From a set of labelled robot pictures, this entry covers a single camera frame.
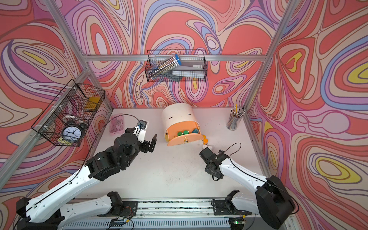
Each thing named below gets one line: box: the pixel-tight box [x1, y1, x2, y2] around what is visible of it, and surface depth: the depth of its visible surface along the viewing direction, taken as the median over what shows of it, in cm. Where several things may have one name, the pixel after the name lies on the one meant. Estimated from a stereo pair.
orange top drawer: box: [164, 120, 204, 147], surface depth 82 cm
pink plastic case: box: [109, 114, 126, 134], surface depth 110 cm
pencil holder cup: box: [226, 103, 246, 131], surface depth 103 cm
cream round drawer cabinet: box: [161, 103, 204, 147], surface depth 84 cm
